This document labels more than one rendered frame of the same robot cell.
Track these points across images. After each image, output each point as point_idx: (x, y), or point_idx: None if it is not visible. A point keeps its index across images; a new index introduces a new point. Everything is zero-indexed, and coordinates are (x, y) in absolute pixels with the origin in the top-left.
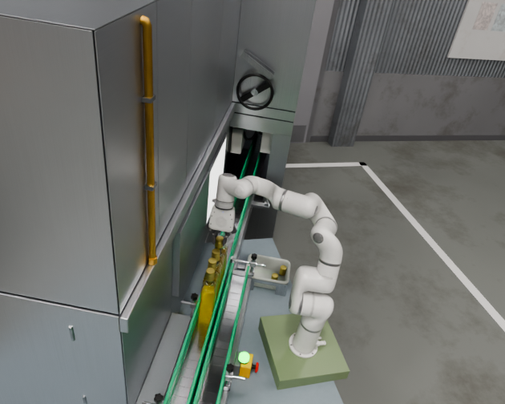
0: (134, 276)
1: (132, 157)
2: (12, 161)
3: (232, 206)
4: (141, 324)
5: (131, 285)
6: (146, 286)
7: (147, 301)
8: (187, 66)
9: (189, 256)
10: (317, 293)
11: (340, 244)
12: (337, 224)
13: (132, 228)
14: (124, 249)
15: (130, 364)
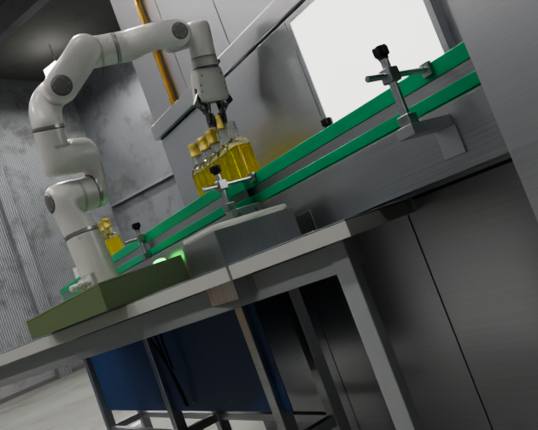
0: (161, 104)
1: (132, 14)
2: None
3: (192, 66)
4: (186, 160)
5: (160, 110)
6: (165, 118)
7: (188, 144)
8: None
9: (256, 147)
10: (68, 180)
11: (30, 99)
12: (44, 79)
13: (147, 64)
14: (144, 76)
15: (181, 184)
